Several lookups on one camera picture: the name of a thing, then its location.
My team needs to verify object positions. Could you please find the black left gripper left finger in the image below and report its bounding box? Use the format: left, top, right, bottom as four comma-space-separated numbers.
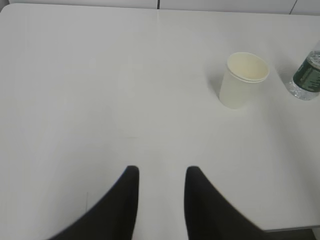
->
51, 165, 140, 240

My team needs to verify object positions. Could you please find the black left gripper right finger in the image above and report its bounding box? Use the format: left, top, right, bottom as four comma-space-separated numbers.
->
185, 166, 265, 240

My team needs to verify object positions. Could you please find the white paper cup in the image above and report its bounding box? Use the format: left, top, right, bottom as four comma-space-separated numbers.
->
218, 52, 270, 109

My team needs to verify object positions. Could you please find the clear green-label water bottle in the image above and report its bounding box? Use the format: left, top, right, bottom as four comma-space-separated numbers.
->
285, 50, 320, 101

